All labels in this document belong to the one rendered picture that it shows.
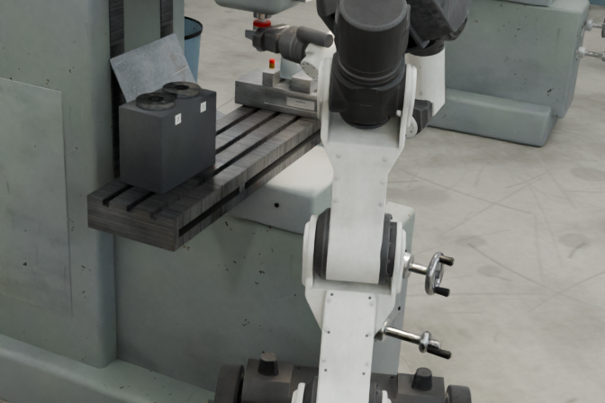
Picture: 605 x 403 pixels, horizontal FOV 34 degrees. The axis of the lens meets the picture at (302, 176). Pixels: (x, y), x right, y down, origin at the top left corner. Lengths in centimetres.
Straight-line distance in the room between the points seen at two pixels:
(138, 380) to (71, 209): 55
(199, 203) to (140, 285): 71
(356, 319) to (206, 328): 90
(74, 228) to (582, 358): 184
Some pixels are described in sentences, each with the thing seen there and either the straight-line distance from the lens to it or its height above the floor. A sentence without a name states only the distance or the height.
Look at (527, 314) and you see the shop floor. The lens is 384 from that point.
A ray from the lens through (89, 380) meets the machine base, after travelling 299.
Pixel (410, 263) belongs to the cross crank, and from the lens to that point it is 261.
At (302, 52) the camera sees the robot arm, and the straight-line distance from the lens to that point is 243.
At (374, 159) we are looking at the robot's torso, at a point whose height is 122.
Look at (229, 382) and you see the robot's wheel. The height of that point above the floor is 59.
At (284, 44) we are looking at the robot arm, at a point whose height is 124.
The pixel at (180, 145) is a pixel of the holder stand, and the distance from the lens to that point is 225.
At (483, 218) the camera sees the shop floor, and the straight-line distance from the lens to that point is 454.
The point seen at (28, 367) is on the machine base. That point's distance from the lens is 311.
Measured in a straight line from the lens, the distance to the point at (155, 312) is 289.
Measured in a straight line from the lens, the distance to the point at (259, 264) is 262.
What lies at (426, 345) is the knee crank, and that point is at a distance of 251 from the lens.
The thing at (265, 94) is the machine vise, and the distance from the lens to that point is 276.
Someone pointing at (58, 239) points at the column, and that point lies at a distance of 288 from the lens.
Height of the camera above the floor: 193
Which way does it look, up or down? 24 degrees down
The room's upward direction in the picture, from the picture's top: 3 degrees clockwise
